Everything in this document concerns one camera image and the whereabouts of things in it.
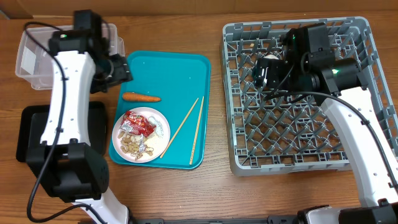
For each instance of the wooden chopstick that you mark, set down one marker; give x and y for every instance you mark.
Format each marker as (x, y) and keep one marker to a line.
(179, 128)
(196, 132)

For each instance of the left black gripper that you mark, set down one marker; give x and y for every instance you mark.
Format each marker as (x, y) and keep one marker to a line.
(121, 70)

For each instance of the red snack wrapper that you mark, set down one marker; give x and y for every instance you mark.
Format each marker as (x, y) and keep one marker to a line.
(136, 124)

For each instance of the grey dishwasher rack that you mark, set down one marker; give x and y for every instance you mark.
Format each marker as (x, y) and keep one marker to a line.
(280, 136)

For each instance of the wooden chopstick left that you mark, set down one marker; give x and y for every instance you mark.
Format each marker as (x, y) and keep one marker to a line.
(179, 128)

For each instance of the white plate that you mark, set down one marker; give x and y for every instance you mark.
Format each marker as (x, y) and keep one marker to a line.
(159, 144)

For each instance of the white crumpled tissue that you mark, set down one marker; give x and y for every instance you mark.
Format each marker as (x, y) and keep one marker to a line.
(158, 126)

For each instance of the black rectangular tray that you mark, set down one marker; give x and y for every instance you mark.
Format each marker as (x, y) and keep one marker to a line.
(34, 118)

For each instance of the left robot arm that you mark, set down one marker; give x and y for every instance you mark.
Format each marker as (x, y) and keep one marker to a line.
(65, 163)

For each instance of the peanut pile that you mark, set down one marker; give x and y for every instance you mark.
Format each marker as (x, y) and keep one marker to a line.
(136, 146)

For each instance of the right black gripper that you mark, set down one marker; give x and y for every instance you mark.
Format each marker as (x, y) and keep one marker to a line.
(276, 70)

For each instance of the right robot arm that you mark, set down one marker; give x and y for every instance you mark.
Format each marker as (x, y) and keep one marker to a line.
(309, 67)

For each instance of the wooden chopstick right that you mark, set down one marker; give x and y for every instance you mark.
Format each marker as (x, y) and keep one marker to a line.
(196, 132)

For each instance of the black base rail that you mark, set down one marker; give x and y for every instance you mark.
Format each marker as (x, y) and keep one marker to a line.
(273, 219)

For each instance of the clear plastic storage bin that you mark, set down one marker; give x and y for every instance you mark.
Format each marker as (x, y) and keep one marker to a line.
(35, 66)

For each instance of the teal serving tray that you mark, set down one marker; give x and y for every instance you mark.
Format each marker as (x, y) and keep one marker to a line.
(178, 79)

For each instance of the pink white bowl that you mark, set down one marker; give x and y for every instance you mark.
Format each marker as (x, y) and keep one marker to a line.
(271, 57)

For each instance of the orange carrot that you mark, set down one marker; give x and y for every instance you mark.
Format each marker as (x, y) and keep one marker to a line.
(131, 96)

